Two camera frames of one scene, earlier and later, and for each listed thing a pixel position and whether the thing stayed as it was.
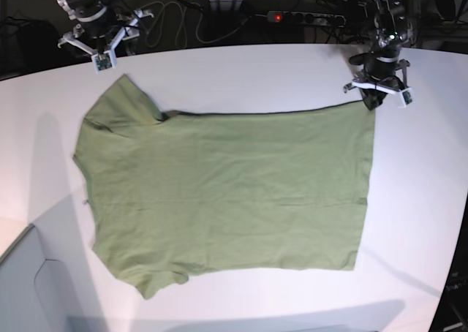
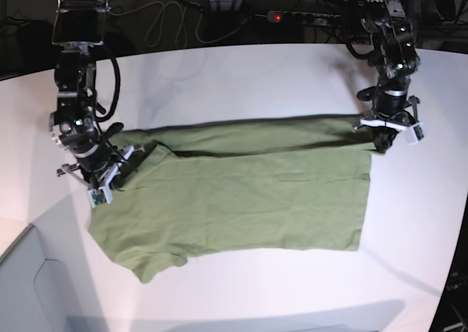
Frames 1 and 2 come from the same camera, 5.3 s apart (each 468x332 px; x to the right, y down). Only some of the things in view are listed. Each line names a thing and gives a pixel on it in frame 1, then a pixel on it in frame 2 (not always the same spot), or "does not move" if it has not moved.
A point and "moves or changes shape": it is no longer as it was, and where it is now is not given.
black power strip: [306, 17] does not move
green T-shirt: [184, 192] moves or changes shape
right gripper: [102, 29] to [99, 161]
